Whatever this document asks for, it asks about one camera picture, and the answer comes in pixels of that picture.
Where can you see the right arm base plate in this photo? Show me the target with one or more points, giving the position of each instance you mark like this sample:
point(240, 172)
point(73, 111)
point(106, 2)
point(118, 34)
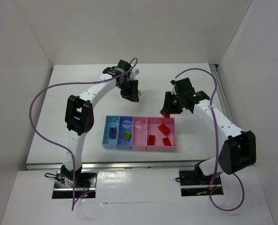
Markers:
point(193, 185)

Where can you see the aluminium front rail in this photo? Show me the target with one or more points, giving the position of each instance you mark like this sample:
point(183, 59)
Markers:
point(118, 165)

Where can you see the purple lego brick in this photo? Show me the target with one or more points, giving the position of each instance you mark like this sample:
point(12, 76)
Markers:
point(112, 133)

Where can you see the red rounded lego brick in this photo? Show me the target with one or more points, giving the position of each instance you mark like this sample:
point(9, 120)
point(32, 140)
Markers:
point(164, 129)

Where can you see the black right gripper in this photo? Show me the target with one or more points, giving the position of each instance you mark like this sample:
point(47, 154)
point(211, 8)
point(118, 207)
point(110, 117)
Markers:
point(170, 103)

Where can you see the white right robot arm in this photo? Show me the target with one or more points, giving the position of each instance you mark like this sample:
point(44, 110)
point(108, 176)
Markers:
point(235, 148)

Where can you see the aluminium rail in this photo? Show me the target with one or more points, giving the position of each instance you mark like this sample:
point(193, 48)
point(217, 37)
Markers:
point(118, 165)
point(223, 93)

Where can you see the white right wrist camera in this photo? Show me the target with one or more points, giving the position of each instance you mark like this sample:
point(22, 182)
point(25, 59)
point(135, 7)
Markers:
point(173, 92)

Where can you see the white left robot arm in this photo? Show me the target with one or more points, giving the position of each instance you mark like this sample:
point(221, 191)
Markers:
point(79, 115)

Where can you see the aluminium right rail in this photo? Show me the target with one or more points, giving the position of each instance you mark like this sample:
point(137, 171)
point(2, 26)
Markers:
point(223, 93)

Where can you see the red green white lego stack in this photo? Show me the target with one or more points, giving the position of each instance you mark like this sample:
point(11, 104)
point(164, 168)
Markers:
point(139, 95)

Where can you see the red arched lego cap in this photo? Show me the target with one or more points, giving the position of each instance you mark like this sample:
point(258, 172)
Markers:
point(165, 115)

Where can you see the lime green lego brick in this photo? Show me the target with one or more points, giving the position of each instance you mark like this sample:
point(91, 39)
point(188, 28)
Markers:
point(127, 135)

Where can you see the dark blue container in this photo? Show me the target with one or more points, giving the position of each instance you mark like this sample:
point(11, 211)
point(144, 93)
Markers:
point(125, 124)

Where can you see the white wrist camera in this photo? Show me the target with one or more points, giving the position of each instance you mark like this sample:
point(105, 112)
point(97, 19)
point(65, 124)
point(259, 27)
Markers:
point(173, 92)
point(133, 74)

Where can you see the red curved lego brick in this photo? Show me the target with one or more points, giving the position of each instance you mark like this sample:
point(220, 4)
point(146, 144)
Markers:
point(166, 141)

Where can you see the red rectangular lego brick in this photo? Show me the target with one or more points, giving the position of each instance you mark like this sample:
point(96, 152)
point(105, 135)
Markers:
point(151, 140)

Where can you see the narrow pink container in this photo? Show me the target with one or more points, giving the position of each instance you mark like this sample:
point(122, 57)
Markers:
point(139, 133)

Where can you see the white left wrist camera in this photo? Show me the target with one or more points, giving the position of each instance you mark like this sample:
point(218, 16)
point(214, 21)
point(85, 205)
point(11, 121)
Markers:
point(133, 74)

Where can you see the light blue container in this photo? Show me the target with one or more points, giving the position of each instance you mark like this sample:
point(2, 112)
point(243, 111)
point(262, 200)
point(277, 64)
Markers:
point(111, 121)

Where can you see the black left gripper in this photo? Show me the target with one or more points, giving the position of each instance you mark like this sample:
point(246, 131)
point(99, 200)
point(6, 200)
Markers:
point(131, 88)

